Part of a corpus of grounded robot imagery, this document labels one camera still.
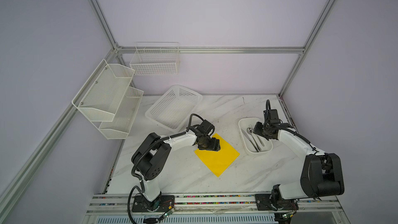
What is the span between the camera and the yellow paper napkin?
33.9 inches

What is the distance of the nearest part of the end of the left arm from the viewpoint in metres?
0.69

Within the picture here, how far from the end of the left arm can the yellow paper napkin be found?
1.3 inches
